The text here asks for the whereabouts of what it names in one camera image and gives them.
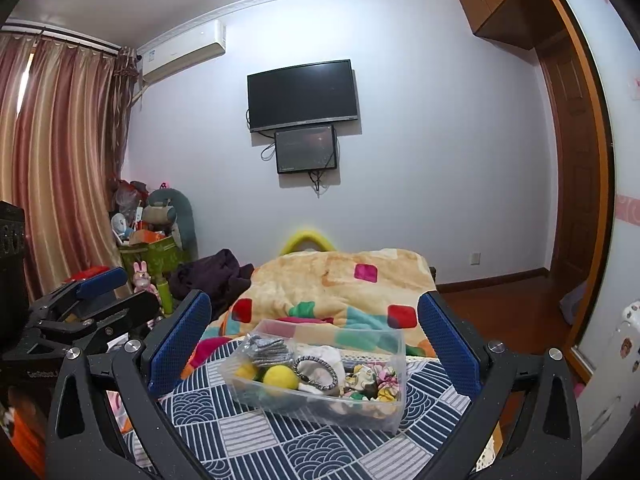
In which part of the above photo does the white sticker-covered appliance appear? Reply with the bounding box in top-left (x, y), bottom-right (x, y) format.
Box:
top-left (575, 300), bottom-right (640, 441)

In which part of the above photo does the green bottle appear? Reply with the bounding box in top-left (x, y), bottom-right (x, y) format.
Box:
top-left (156, 276), bottom-right (175, 314)

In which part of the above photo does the red box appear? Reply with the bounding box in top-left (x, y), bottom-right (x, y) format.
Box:
top-left (65, 266), bottom-right (121, 286)

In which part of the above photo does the clear plastic box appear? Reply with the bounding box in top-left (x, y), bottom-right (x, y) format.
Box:
top-left (220, 318), bottom-right (407, 435)

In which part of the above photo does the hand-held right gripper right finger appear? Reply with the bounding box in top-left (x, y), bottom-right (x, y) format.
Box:
top-left (417, 290), bottom-right (583, 480)

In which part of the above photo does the yellow plush ring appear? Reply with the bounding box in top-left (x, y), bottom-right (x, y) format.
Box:
top-left (280, 230), bottom-right (341, 257)

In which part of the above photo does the wall-mounted black television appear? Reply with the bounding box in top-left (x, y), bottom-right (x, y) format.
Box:
top-left (247, 59), bottom-right (360, 134)

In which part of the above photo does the striped brown curtain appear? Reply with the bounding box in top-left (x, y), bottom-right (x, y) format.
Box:
top-left (0, 30), bottom-right (139, 301)

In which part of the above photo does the white cloth pouch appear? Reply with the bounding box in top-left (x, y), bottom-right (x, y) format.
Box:
top-left (295, 347), bottom-right (347, 394)

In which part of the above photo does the floral scrunchie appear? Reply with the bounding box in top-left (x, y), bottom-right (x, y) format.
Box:
top-left (342, 364), bottom-right (402, 404)

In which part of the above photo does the wooden room door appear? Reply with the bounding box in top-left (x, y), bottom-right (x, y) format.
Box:
top-left (537, 42), bottom-right (601, 281)

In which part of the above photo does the curtain rail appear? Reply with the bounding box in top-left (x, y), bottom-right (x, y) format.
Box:
top-left (0, 21), bottom-right (138, 58)

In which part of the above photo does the pink rabbit figure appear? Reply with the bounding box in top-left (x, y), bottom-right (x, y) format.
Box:
top-left (131, 260), bottom-right (158, 294)

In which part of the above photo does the small black wall monitor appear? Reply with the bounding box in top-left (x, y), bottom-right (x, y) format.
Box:
top-left (274, 124), bottom-right (339, 175)

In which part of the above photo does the wooden overhead cabinet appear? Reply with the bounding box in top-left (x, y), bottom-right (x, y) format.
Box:
top-left (457, 0), bottom-right (556, 51)

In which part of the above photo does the red plastic bag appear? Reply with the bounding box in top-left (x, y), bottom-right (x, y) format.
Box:
top-left (114, 180), bottom-right (151, 211)

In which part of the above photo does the white heart-print wardrobe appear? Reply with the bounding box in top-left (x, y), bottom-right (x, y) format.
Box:
top-left (545, 0), bottom-right (640, 376)

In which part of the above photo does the beaded hair tie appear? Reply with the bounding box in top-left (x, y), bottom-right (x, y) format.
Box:
top-left (291, 355), bottom-right (341, 391)

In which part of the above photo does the orange printed bag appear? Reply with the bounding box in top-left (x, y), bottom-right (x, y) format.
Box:
top-left (0, 385), bottom-right (52, 477)

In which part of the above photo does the green storage box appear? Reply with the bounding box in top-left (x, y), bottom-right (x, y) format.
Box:
top-left (120, 235), bottom-right (183, 281)

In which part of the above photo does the grey cloth bag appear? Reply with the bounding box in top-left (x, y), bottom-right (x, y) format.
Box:
top-left (559, 280), bottom-right (589, 322)

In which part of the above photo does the white air conditioner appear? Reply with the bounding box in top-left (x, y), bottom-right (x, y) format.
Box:
top-left (137, 20), bottom-right (227, 83)

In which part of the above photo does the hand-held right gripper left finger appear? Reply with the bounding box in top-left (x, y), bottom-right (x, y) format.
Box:
top-left (45, 289), bottom-right (213, 480)

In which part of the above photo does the navy patterned bed sheet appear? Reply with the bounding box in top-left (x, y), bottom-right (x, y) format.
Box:
top-left (122, 350), bottom-right (501, 480)

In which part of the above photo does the dark clothes pile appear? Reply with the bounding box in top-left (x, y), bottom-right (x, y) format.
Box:
top-left (167, 249), bottom-right (256, 307)

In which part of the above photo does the grey long plush toy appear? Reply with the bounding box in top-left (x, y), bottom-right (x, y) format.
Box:
top-left (145, 187), bottom-right (197, 256)

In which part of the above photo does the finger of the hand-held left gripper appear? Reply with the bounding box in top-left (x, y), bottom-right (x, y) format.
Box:
top-left (27, 266), bottom-right (130, 319)
top-left (20, 290), bottom-right (162, 361)

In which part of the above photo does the colourful plush blanket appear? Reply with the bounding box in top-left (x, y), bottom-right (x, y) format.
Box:
top-left (182, 247), bottom-right (441, 382)

